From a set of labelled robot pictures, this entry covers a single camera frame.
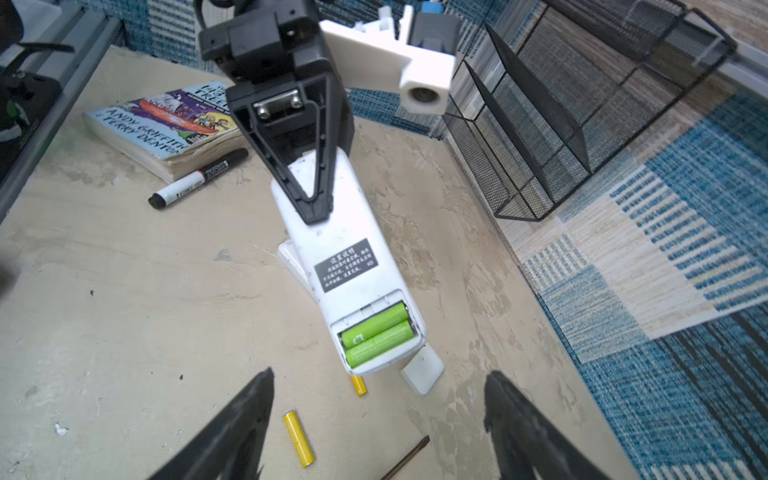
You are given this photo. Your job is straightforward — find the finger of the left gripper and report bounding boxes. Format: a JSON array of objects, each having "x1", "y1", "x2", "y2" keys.
[{"x1": 226, "y1": 73, "x2": 354, "y2": 225}]

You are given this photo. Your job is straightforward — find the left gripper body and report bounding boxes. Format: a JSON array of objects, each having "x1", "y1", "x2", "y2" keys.
[{"x1": 193, "y1": 1, "x2": 336, "y2": 85}]

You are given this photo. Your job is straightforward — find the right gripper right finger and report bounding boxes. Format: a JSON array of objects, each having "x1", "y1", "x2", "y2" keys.
[{"x1": 484, "y1": 371, "x2": 607, "y2": 479}]

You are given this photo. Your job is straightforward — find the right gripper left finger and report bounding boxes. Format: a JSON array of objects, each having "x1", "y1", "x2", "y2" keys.
[{"x1": 152, "y1": 368, "x2": 274, "y2": 479}]

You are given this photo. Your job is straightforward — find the yellow battery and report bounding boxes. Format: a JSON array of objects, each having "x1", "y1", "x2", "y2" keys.
[
  {"x1": 283, "y1": 411, "x2": 314, "y2": 468},
  {"x1": 350, "y1": 375, "x2": 367, "y2": 397}
]

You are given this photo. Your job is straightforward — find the black yellow screwdriver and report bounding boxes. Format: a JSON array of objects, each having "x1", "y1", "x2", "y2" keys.
[{"x1": 381, "y1": 435, "x2": 430, "y2": 480}]

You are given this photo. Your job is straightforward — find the red remote control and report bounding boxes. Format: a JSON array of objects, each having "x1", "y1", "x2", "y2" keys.
[{"x1": 271, "y1": 149, "x2": 427, "y2": 376}]

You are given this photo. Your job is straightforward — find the red remote battery cover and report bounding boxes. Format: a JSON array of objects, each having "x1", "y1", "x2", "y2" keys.
[{"x1": 401, "y1": 343, "x2": 445, "y2": 396}]

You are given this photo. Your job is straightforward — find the white remote control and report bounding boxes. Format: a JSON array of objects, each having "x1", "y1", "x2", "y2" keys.
[{"x1": 277, "y1": 240, "x2": 316, "y2": 300}]

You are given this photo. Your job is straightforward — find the colourful paperback book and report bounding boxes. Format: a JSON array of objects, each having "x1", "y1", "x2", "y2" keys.
[{"x1": 83, "y1": 81, "x2": 247, "y2": 184}]

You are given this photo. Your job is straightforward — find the black white marker pen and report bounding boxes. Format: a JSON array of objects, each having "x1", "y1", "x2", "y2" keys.
[{"x1": 148, "y1": 148, "x2": 249, "y2": 210}]

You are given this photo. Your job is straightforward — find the lower green battery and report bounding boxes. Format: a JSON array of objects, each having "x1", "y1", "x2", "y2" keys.
[{"x1": 346, "y1": 321, "x2": 414, "y2": 368}]

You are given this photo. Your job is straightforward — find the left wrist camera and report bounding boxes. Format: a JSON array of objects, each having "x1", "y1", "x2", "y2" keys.
[{"x1": 320, "y1": 5, "x2": 462, "y2": 115}]

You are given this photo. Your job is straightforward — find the black wire shelf rack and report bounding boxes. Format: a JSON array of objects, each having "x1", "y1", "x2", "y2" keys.
[{"x1": 444, "y1": 1, "x2": 737, "y2": 222}]

